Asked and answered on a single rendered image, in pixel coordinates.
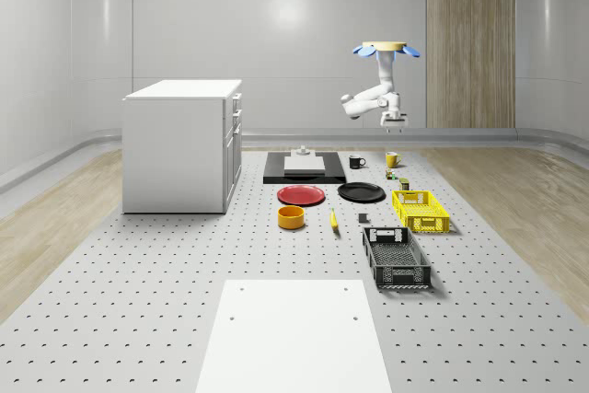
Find drone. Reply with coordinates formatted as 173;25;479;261
352;40;422;60

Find yellow basket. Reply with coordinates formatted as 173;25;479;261
391;190;452;234

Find white board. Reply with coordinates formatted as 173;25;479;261
194;279;394;393

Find black plate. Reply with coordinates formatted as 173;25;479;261
337;181;387;204

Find dark grey basket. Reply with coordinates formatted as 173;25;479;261
361;225;434;292

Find red plate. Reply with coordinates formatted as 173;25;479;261
276;184;327;207

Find yellow bowl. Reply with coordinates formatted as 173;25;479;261
277;205;306;231

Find white cabinet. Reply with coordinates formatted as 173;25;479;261
121;78;244;215

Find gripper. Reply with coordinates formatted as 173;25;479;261
378;110;410;134

